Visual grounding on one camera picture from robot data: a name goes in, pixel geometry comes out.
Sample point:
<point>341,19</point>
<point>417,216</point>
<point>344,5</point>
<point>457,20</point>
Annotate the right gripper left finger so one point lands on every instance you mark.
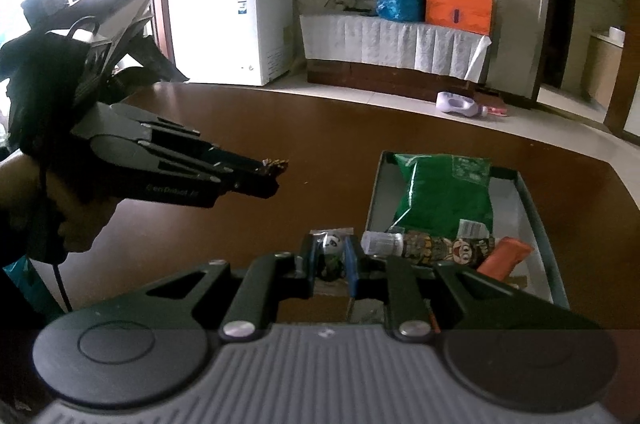
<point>268,280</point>

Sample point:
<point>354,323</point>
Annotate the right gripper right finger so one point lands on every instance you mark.
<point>389,279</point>

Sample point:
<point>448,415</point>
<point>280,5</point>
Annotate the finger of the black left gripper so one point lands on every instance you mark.
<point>184,146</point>
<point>200,183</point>

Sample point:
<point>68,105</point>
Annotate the black cartoon chocolate tube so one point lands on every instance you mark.
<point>423,250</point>

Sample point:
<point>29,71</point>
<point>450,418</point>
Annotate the small panda snack packet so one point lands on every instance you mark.
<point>328,264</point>

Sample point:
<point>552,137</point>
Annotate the green snack bag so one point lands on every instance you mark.
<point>445,195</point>

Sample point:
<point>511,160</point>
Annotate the orange snack packet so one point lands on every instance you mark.
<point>508,253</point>

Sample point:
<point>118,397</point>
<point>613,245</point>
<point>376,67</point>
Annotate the small dark candy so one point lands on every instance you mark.
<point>273,167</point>

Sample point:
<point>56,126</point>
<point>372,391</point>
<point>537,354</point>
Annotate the white chest freezer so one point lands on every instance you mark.
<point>237,42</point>

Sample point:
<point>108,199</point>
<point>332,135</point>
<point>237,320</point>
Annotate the purple white bottle on floor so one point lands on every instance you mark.
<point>453,103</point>

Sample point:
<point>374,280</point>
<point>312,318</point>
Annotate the white cloth covered cabinet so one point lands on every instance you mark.
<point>415,60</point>

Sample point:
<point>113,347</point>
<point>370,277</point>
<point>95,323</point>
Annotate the kitchen counter cabinet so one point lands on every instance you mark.
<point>601,67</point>

